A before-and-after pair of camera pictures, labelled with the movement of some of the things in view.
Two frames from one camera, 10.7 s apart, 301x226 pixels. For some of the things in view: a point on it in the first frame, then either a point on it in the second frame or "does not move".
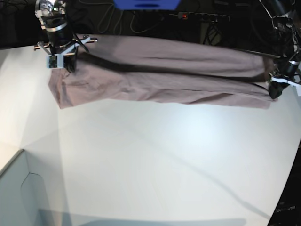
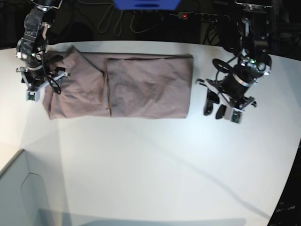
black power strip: x=203 y=17 does not move
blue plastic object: x=147 y=4 does not move
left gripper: x=278 y=83 to x=231 y=86
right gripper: x=58 y=56 to x=37 y=74
